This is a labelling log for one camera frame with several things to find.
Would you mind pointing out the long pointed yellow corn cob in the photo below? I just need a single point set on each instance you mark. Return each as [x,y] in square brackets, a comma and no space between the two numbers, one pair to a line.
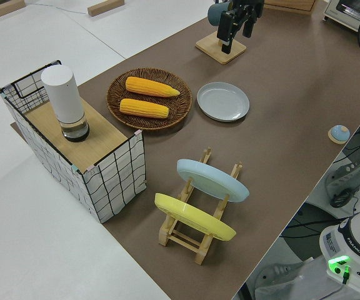
[150,87]

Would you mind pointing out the white toaster oven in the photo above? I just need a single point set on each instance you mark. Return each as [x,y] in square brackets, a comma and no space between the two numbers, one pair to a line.
[345,15]

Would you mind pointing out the blue dome on wooden base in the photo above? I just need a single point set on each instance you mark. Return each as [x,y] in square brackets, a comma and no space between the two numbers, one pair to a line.
[339,132]

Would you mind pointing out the yellow plate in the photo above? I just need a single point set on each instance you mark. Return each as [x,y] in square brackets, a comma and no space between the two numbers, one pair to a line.
[192,217]

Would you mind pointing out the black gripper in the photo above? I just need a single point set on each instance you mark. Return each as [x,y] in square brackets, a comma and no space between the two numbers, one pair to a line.
[251,5]

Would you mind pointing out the wooden drawer cabinet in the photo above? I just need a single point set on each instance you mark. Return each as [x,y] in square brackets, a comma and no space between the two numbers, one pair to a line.
[289,4]

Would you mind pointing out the wooden plate rack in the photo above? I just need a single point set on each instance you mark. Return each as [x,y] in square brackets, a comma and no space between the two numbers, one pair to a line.
[183,240]

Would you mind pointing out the wooden mug stand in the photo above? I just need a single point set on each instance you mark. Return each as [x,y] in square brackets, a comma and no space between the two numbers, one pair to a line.
[211,50]

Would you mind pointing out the short blunt yellow corn cob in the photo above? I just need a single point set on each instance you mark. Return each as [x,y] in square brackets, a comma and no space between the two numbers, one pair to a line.
[144,108]

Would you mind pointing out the wooden basket lid board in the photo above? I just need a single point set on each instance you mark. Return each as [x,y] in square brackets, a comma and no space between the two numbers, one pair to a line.
[102,137]

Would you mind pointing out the green binder clip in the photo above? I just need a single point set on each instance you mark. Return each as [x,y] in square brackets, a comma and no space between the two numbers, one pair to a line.
[75,168]

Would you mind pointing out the white cylinder with glass base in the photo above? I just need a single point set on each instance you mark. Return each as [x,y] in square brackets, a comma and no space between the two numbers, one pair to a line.
[62,97]

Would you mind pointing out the pink binder clip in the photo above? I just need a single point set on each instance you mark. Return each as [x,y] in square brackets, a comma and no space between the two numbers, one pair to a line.
[91,170]
[138,134]

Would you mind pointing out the wooden block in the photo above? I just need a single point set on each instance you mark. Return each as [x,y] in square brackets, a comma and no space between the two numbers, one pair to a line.
[2,11]
[105,7]

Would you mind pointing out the light blue plate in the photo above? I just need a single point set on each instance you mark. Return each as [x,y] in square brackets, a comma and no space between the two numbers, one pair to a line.
[211,181]

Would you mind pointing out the brown wicker tray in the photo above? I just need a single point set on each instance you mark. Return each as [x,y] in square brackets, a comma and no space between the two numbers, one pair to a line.
[180,107]

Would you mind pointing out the gray round plate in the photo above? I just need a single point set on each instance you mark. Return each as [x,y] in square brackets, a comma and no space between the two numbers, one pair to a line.
[223,101]

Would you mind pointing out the blue gray mug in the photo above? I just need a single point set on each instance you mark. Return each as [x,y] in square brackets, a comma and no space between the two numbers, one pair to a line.
[213,14]

